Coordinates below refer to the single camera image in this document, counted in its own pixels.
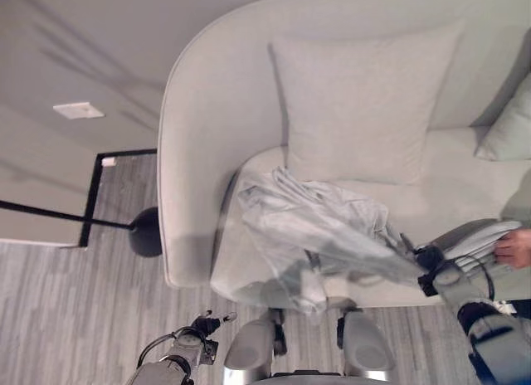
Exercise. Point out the black pole stand round base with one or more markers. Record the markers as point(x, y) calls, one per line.
point(145, 235)

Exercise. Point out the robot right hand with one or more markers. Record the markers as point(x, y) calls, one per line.
point(427, 257)

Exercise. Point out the person's hand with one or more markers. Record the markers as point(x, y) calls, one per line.
point(514, 246)

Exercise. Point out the pale green-grey cushion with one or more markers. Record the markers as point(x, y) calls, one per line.
point(512, 132)

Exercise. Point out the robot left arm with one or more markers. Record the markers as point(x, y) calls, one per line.
point(174, 360)

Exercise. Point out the person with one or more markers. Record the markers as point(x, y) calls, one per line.
point(518, 204)

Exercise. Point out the small white tag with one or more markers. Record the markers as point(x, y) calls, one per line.
point(108, 162)

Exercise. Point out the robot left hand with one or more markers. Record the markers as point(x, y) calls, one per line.
point(205, 323)

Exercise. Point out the black rectangular frame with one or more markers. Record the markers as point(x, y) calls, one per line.
point(93, 194)

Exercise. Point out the light grey fabric sofa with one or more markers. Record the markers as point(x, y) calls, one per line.
point(199, 152)

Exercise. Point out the light grey garment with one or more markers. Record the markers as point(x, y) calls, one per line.
point(307, 231)

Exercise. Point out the folded grey cloth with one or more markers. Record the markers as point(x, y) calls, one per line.
point(473, 242)

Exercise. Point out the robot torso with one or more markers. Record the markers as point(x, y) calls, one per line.
point(307, 377)

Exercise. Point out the robot right leg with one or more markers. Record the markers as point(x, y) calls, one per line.
point(365, 343)

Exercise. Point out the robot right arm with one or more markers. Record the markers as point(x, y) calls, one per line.
point(477, 302)

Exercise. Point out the large square light grey cushion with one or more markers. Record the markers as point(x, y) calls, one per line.
point(357, 111)

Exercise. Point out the white wall plate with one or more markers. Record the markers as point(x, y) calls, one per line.
point(79, 110)

